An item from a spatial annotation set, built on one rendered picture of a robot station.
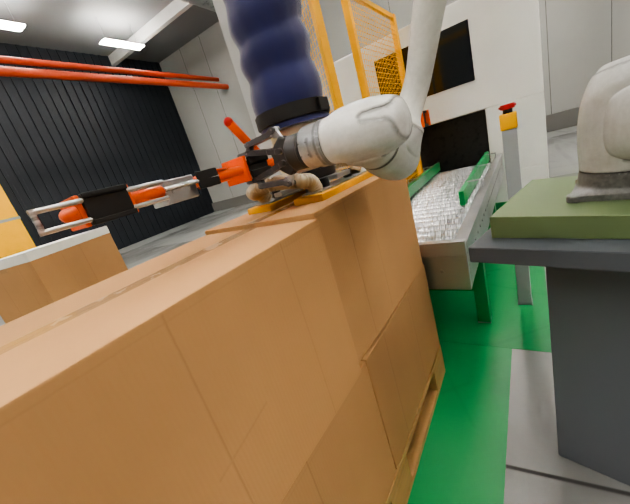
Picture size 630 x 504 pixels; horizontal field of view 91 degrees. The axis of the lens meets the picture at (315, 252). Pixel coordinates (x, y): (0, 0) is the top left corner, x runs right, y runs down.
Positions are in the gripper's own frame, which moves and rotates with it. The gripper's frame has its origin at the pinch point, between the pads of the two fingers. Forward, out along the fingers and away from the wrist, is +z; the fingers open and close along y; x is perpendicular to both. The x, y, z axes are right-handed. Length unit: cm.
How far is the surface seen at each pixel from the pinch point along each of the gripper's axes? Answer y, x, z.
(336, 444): 60, -21, -21
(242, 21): -34.9, 16.3, -0.7
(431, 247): 49, 63, -23
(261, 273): 17.2, -24.3, -21.0
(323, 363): 41.5, -17.0, -21.0
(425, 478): 108, 9, -24
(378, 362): 59, 5, -20
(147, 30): -497, 660, 871
